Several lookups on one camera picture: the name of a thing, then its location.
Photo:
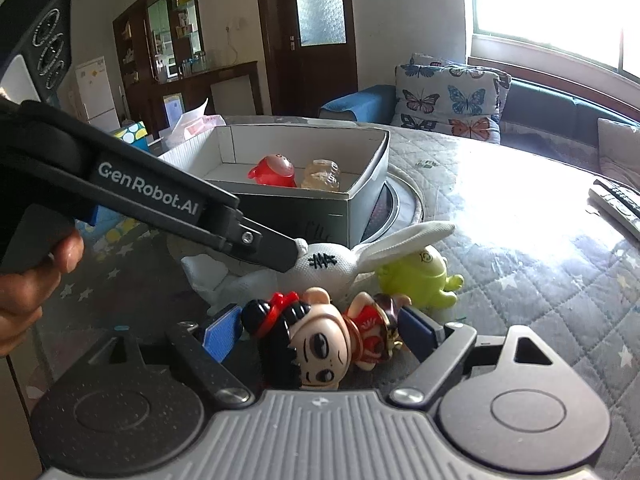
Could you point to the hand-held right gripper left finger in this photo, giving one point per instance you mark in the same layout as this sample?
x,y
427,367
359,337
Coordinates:
x,y
222,334

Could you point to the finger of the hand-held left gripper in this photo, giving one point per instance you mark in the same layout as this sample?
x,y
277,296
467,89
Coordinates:
x,y
267,247

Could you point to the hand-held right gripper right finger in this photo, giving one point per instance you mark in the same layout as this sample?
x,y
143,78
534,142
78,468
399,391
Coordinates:
x,y
419,332

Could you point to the grey cardboard box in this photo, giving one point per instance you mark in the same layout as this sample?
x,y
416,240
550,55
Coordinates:
x,y
300,215

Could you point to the white plush rabbit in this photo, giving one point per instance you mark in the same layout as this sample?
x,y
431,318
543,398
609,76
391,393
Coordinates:
x,y
330,265

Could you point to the black-haired doll figurine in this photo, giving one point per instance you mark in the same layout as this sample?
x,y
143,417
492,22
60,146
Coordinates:
x,y
320,342

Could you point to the person's left hand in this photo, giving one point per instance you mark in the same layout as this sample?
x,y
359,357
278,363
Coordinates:
x,y
30,292

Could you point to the polka dot tissue box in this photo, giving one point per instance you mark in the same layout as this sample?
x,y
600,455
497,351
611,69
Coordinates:
x,y
130,135

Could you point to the green toy figure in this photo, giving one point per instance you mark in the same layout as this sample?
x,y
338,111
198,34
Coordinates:
x,y
420,275

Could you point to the red toy figure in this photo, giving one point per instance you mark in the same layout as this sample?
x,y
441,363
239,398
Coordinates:
x,y
272,170

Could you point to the translucent yellow toy figure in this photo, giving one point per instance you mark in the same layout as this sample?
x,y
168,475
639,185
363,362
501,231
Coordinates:
x,y
322,175

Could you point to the white refrigerator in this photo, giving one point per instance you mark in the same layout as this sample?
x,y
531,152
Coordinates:
x,y
97,92

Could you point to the pink packet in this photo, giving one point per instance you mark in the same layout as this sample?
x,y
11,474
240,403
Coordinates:
x,y
200,125

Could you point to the round turntable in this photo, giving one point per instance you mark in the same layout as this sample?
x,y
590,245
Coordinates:
x,y
400,205

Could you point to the white panel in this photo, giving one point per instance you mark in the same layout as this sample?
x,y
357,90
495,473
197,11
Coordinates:
x,y
230,96

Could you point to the dark wooden cabinet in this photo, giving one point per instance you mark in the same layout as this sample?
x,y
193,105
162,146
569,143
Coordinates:
x,y
140,35

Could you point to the blue cloth-covered chair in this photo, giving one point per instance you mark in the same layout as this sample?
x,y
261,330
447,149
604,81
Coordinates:
x,y
357,102

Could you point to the dark wooden door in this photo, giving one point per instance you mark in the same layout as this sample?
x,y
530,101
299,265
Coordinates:
x,y
275,35

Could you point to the butterfly print cushion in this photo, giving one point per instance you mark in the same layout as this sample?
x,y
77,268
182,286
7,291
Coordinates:
x,y
502,82
445,105

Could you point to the grey remote control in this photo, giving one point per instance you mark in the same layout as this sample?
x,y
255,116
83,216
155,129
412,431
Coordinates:
x,y
617,215

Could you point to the black remote control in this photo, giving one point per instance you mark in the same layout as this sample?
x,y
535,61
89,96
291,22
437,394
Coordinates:
x,y
622,191

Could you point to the dark green sofa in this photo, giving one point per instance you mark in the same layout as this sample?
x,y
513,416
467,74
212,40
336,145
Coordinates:
x,y
550,110

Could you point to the grey cushion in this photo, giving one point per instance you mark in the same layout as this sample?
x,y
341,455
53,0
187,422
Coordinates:
x,y
620,145

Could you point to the window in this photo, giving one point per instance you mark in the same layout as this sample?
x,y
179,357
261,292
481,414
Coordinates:
x,y
550,5

